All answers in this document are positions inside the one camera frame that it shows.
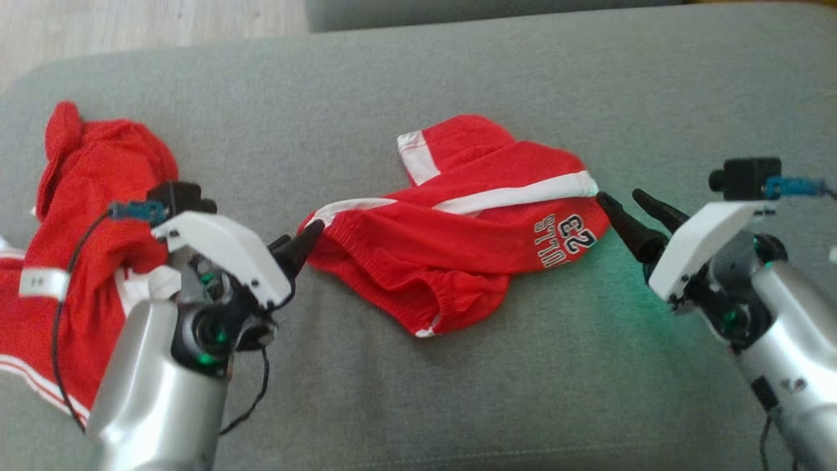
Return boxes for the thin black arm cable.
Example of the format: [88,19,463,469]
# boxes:
[757,392,800,471]

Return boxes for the black cable with blue plug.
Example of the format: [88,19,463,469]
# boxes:
[51,201,167,432]

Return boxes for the red shorts with white stripes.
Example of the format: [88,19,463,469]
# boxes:
[298,114,612,339]

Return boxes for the thin black cable loop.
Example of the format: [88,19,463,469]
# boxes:
[219,347,270,436]

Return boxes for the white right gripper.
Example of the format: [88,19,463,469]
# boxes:
[595,189,779,313]

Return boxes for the blue plug camera cable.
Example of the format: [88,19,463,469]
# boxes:
[765,175,837,200]

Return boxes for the wide grey sofa seat cushion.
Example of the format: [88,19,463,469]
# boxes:
[0,3,837,471]

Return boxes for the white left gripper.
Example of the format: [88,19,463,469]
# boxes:
[152,211,326,328]

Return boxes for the red and white basketball jersey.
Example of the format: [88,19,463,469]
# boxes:
[0,100,180,423]

